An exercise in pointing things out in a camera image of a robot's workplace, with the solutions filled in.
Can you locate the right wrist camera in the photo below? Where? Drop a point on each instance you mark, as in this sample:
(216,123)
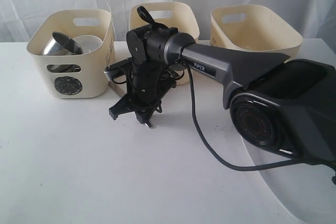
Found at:
(117,70)

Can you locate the steel mug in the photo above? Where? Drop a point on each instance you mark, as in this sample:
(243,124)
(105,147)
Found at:
(61,44)

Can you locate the cream bin with triangle mark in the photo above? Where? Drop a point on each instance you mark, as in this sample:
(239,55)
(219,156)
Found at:
(180,15)

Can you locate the white ceramic bowl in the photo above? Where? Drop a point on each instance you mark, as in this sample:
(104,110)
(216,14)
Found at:
(88,43)

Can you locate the white square plate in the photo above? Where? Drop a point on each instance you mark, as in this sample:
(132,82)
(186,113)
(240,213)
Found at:
(307,192)

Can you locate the cream bin with circle mark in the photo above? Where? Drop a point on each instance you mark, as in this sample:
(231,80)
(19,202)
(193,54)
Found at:
(75,76)

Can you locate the cream bin with square mark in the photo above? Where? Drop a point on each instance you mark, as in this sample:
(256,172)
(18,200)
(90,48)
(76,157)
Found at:
(253,27)

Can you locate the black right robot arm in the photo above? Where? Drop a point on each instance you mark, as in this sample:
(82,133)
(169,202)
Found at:
(281,105)

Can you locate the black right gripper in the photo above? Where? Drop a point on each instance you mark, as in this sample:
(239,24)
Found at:
(147,84)

